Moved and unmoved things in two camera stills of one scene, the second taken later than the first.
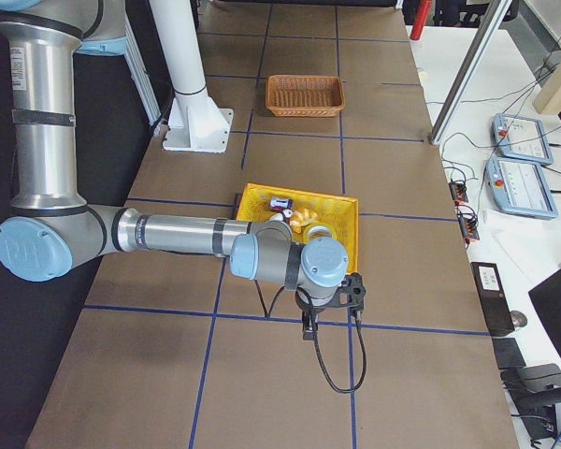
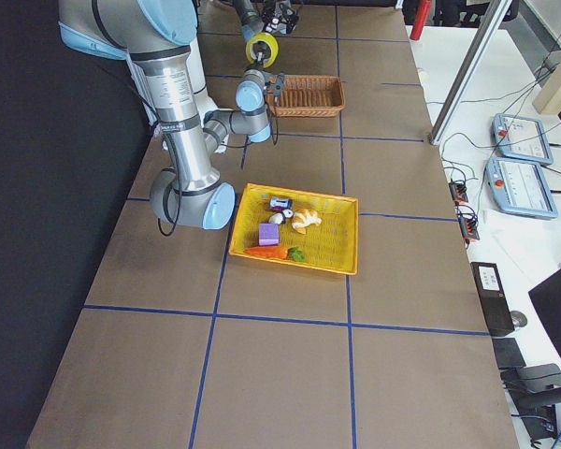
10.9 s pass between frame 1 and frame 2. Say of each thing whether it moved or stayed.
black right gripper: moved
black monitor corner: stayed
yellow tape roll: moved
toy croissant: stayed
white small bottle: stayed
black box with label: stayed
